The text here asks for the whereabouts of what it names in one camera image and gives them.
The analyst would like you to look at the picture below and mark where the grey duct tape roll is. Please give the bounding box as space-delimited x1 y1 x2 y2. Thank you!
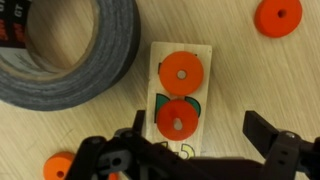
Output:
0 0 141 111

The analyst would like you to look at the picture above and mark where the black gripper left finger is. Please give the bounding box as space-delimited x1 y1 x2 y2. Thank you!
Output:
132 110 145 136

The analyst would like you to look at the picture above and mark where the orange ring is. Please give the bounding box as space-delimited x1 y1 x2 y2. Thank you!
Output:
158 50 205 97
254 0 304 39
42 151 77 180
156 99 200 142

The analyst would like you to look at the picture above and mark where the orange ring behind tape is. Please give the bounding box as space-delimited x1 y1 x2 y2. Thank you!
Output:
254 0 304 39

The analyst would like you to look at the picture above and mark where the orange ring beside tape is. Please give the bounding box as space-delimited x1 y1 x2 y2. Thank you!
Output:
158 50 205 97

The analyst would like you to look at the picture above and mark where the wooden peg board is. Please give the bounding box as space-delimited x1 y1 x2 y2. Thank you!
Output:
144 42 212 159

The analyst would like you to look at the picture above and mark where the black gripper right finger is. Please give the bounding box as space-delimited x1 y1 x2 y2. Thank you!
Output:
242 111 279 157

